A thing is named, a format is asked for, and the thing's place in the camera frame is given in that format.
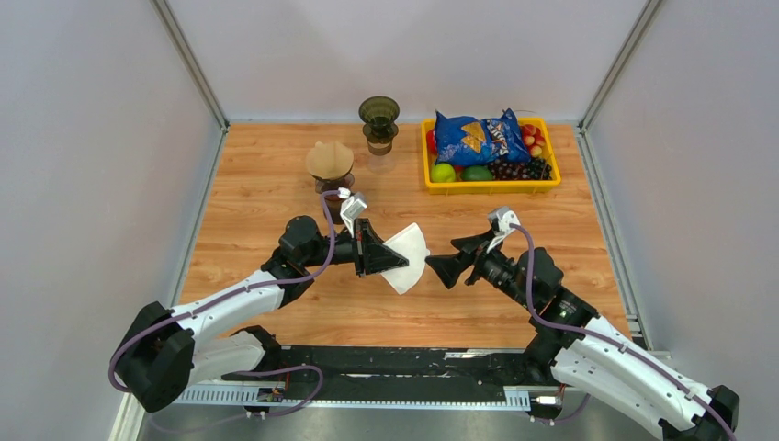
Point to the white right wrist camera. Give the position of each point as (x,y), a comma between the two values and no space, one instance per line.
(502,221)

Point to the white paper sheet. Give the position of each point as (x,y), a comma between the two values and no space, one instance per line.
(410,244)

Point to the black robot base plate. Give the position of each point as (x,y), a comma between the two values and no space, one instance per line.
(402,374)

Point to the yellow plastic bin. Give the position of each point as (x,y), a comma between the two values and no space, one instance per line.
(494,186)

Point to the yellow-green lime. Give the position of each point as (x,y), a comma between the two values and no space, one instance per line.
(443,173)

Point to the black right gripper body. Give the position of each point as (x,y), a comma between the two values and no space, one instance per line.
(496,271)

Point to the aluminium frame rail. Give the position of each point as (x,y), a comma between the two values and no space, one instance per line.
(210,404)

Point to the clear glass with brown sleeve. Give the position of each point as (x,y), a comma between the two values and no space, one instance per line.
(379,160)

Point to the red fruit in bin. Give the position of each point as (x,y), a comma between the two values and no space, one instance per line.
(431,142)

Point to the dark green lime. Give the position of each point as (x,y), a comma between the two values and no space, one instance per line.
(476,173)

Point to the red-black coffee carafe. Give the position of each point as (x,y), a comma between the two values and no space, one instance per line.
(333,201)

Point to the blue chips bag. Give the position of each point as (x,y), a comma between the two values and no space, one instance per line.
(466,141)

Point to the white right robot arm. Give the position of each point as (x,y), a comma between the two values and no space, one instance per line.
(577,346)

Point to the red-yellow small fruits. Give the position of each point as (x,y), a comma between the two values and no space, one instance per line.
(534,139)

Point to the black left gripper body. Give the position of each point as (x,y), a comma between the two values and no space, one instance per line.
(343,249)

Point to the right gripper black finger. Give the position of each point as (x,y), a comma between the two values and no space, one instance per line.
(475,244)
(450,267)

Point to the brown paper coffee filter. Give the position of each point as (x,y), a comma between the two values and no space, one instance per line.
(329,160)

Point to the dark purple grape bunch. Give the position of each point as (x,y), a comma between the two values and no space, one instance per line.
(534,170)

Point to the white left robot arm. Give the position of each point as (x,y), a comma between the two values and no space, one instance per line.
(166,350)

